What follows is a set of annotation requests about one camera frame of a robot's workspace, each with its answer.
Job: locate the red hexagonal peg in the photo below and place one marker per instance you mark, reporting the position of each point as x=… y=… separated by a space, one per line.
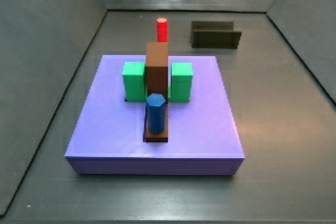
x=161 y=29

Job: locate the purple board base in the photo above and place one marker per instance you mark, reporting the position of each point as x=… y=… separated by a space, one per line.
x=202 y=145

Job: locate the blue hexagonal peg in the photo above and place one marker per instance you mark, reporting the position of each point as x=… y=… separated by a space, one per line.
x=156 y=113

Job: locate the green block right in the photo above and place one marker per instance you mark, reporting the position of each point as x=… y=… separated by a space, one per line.
x=181 y=78

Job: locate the green block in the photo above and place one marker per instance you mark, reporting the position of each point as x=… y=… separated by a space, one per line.
x=181 y=78
x=133 y=81

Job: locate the green block left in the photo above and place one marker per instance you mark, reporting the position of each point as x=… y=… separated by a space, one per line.
x=133 y=81

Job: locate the brown L-shaped block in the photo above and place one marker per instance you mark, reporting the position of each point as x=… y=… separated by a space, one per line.
x=156 y=83

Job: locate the black U-shaped holder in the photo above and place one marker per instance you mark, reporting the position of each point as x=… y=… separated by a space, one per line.
x=213 y=35

